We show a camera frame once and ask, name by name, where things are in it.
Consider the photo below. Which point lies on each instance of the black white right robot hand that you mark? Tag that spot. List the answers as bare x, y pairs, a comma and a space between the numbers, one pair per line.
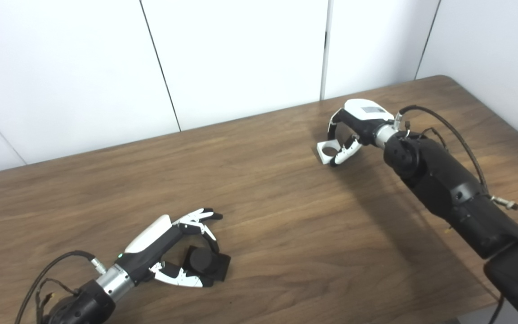
364, 114

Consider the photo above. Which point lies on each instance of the white square piece with hole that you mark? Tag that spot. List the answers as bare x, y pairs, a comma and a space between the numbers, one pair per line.
324, 155

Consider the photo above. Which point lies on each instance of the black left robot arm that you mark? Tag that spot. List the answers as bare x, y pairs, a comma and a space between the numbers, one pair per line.
79, 306

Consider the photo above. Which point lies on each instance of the black peg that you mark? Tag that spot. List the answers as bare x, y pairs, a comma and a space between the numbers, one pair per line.
203, 261

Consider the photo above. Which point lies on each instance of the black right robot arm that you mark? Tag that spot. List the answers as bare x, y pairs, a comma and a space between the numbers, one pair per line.
457, 193

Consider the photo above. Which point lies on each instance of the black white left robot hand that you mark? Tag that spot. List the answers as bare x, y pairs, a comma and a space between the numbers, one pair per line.
149, 240

